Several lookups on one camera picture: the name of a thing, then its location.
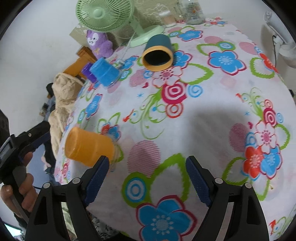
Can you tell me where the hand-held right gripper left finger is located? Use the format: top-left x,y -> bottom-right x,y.
24,156 -> 110,241

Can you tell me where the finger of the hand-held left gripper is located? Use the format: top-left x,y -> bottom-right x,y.
20,121 -> 51,154

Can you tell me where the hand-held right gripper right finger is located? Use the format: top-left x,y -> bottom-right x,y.
185,156 -> 270,241

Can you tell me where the teal cup with yellow rim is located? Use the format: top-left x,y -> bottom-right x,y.
142,34 -> 174,72

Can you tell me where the orange plastic cup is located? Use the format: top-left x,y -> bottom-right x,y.
65,127 -> 115,168

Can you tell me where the purple plastic cup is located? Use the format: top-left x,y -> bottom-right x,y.
81,63 -> 97,83

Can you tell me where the blue plastic cup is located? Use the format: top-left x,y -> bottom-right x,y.
89,58 -> 121,87

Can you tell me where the person's left hand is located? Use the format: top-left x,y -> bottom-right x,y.
0,152 -> 39,217

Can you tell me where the beige crumpled cloth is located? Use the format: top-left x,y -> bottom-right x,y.
48,72 -> 82,161

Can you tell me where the patterned dark cloth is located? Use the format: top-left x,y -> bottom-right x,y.
60,202 -> 130,241

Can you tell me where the floral tablecloth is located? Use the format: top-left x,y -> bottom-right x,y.
50,17 -> 295,241

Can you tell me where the wooden chair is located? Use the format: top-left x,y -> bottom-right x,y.
63,46 -> 97,81

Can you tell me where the purple plush toy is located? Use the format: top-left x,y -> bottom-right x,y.
86,30 -> 114,59

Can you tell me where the green desk fan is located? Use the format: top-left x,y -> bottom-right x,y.
76,0 -> 165,47

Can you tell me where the cotton swab jar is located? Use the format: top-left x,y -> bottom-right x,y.
159,10 -> 177,27

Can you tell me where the clear glass jar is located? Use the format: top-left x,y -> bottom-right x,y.
185,0 -> 205,25

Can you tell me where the clear drinking glass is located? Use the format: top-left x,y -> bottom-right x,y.
172,0 -> 186,24

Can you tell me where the white fan cord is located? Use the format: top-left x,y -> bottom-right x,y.
117,32 -> 137,68

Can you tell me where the white wall pipe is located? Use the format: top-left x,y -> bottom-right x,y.
264,9 -> 296,61

